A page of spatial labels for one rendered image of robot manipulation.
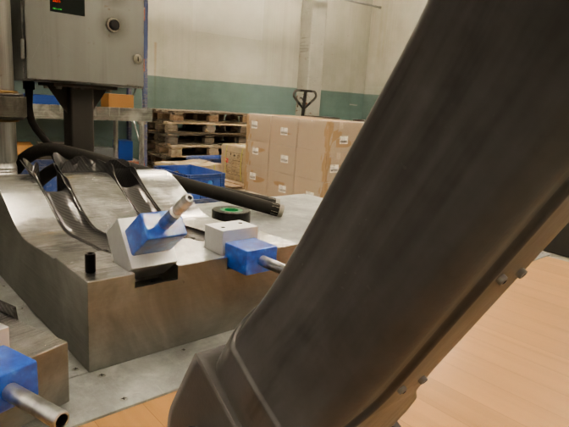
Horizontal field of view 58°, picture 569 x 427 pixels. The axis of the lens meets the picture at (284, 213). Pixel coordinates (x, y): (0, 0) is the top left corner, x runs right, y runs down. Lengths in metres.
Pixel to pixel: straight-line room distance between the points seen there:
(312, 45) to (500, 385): 8.25
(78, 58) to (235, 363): 1.25
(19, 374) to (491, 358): 0.46
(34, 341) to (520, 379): 0.46
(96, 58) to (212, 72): 6.66
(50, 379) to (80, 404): 0.04
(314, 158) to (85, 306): 4.07
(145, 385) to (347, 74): 9.18
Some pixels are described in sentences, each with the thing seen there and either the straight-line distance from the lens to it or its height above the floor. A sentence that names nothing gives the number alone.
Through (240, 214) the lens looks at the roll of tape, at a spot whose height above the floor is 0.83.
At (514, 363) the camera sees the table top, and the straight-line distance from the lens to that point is 0.63.
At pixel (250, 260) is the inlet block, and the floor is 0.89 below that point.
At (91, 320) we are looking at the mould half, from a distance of 0.51.
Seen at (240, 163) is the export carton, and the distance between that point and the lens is 5.85.
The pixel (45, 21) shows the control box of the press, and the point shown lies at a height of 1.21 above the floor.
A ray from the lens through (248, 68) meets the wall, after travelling 8.34.
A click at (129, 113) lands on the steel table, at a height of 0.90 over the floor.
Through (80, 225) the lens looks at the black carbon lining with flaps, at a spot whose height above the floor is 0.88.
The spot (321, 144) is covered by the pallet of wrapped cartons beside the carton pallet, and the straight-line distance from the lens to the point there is 4.46.
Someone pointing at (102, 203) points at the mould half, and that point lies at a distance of 0.76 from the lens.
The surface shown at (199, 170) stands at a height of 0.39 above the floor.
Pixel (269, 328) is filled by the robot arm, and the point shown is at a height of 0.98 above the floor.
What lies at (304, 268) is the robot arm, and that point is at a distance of 0.16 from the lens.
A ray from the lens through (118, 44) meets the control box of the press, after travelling 1.44.
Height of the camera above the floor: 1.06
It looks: 12 degrees down
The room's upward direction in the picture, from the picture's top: 4 degrees clockwise
